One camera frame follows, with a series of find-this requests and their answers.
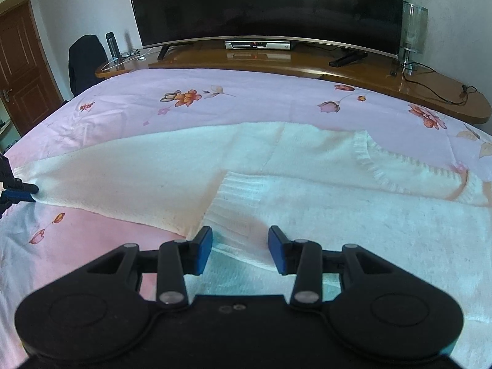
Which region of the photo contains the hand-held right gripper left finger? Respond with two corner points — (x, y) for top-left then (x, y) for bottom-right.
(86, 226), (213, 309)

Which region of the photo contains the dark water bottle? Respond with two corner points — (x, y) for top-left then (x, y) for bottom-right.
(105, 32), (120, 62)

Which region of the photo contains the white knitted sweater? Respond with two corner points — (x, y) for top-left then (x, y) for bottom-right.
(13, 121), (492, 323)

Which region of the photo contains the black chair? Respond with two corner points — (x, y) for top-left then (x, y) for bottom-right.
(68, 34), (109, 97)

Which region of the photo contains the brown wooden door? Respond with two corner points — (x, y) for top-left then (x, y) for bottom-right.
(0, 0), (64, 137)

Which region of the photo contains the silver set-top box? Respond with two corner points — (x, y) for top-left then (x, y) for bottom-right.
(225, 39), (293, 51)

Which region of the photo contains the wooden television stand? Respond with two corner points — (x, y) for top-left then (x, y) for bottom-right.
(95, 42), (492, 124)

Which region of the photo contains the white cable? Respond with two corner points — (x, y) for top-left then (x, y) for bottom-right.
(104, 48), (150, 70)

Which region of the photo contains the large black television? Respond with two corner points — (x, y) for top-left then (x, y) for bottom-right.
(124, 0), (404, 68)

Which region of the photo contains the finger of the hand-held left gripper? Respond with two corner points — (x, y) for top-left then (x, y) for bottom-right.
(0, 184), (39, 205)

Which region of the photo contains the glass table lamp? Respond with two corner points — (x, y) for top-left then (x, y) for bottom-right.
(398, 2), (429, 76)

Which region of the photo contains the black lamp cable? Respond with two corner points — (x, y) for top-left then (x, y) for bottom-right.
(390, 61), (477, 105)

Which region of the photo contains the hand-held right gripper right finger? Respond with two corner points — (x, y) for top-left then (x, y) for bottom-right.
(268, 225), (396, 311)

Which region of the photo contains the pink floral bedsheet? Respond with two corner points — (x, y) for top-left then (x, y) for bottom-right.
(0, 67), (492, 369)

